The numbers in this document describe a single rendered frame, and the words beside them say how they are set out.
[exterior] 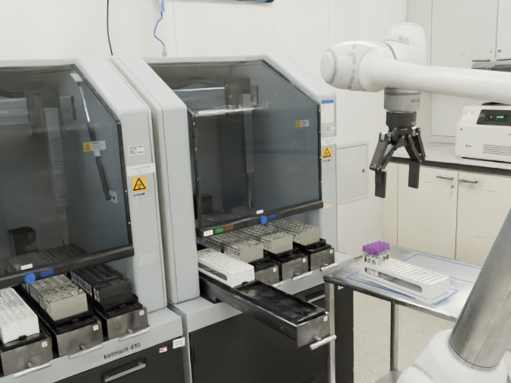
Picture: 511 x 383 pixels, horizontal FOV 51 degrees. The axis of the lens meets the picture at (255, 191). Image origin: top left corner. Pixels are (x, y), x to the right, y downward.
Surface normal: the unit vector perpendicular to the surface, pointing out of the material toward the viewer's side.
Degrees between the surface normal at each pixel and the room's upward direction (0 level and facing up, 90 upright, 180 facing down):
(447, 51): 90
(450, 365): 55
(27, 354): 90
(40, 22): 90
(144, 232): 90
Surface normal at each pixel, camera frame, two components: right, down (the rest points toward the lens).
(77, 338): 0.61, 0.15
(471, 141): -0.81, 0.16
